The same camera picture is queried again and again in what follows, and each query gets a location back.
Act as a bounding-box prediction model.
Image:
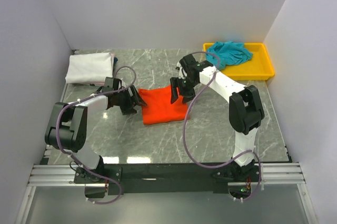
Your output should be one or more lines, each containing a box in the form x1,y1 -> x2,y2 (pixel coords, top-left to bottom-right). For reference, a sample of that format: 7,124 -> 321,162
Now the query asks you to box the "folded dark blue t-shirt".
113,57 -> 118,72

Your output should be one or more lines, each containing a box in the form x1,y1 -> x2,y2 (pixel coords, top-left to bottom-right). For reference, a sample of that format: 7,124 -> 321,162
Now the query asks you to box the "black base beam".
74,162 -> 259,198

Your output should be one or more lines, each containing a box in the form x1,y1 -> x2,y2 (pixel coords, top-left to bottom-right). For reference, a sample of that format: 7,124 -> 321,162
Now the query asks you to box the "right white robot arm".
170,53 -> 264,181

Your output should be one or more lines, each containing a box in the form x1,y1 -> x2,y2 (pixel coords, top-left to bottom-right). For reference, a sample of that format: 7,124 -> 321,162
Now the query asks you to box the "folded white t-shirt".
65,52 -> 115,84

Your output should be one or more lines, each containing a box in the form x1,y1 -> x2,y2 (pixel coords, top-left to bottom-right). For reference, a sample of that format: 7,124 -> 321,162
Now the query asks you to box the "teal t-shirt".
205,41 -> 253,71

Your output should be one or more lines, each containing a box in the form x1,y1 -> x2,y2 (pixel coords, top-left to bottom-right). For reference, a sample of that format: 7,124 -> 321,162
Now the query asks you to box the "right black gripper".
170,76 -> 199,104

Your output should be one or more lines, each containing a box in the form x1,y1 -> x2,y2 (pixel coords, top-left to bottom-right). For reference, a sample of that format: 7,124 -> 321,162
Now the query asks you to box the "orange t-shirt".
138,86 -> 188,125

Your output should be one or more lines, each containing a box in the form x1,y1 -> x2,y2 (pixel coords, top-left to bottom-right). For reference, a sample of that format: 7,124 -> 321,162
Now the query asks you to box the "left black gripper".
114,85 -> 147,115

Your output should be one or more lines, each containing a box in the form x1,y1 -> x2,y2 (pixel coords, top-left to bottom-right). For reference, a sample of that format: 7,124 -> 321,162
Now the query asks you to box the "yellow plastic tray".
203,43 -> 274,80

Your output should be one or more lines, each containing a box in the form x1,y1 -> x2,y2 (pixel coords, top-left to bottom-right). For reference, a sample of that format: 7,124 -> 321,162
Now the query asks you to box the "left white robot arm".
44,77 -> 147,183

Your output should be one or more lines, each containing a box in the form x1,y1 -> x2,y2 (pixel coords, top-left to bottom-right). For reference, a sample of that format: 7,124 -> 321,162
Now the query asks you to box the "aluminium frame rail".
27,163 -> 306,187

